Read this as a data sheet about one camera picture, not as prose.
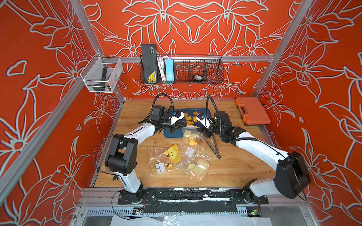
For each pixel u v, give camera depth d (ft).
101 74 2.92
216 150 2.93
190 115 3.48
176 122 2.47
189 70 2.95
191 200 2.39
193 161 2.80
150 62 2.87
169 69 2.94
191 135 3.11
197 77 3.16
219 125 2.05
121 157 1.53
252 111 3.52
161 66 2.89
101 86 2.58
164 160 2.80
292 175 1.33
